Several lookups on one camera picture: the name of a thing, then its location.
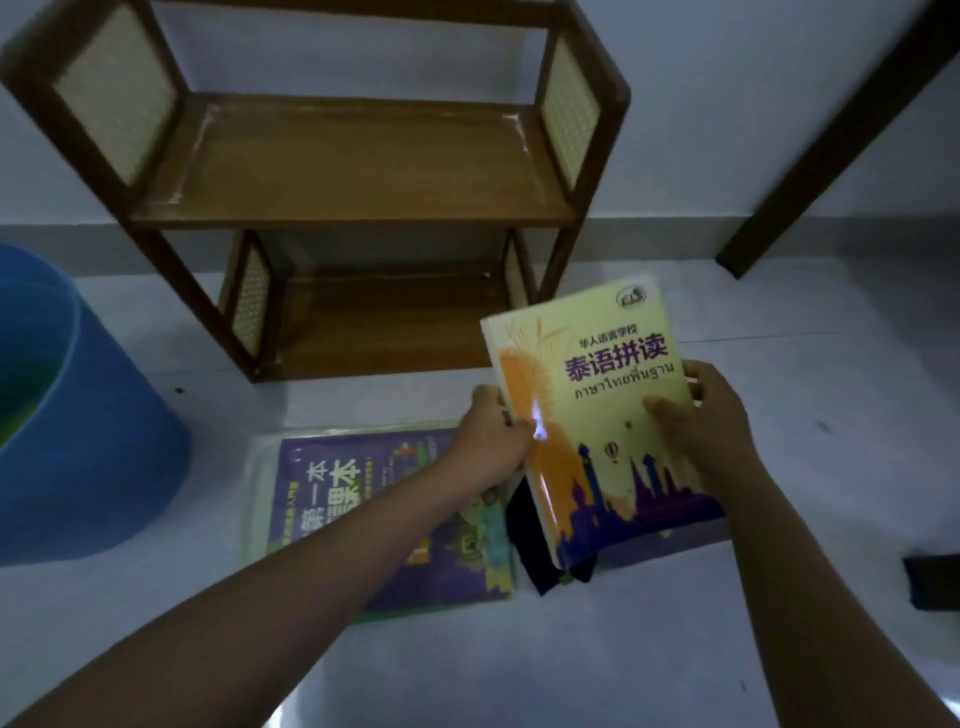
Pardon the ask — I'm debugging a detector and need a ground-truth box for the person's left forearm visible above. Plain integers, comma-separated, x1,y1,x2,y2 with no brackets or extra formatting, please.
0,466,481,728

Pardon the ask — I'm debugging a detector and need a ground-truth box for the yellow book with skyline cover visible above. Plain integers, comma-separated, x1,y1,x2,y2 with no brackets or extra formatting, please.
480,273,727,571

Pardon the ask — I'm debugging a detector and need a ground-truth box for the person's right hand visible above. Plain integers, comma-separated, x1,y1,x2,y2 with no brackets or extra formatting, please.
642,360,760,498

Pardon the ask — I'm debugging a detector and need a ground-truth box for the brown wooden rattan-panel shelf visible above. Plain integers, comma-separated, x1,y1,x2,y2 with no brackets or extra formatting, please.
0,0,632,384

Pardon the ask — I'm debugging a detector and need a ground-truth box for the purple book with yellow lettering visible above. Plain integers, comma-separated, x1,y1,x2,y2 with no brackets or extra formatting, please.
246,424,520,625

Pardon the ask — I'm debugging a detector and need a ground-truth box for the dark rectangular object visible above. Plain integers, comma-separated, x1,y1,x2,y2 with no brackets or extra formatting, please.
902,553,960,612

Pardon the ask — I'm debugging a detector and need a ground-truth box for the dark wooden furniture leg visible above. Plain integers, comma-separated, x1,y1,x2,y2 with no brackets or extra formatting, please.
714,0,960,281

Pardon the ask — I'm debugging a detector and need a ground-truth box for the blue plastic bucket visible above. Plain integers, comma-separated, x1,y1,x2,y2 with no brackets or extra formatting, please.
0,242,191,569

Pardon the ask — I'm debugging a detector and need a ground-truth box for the black cloth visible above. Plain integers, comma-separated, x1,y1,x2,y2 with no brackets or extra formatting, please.
504,471,601,598

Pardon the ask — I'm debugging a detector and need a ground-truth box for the person's left hand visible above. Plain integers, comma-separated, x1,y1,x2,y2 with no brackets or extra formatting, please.
437,383,538,499

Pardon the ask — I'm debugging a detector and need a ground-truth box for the person's right forearm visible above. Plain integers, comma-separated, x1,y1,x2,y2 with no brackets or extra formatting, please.
716,468,960,728

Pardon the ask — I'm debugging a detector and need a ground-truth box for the blue-purple book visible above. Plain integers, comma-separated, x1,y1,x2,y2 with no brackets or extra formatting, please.
597,516,733,573

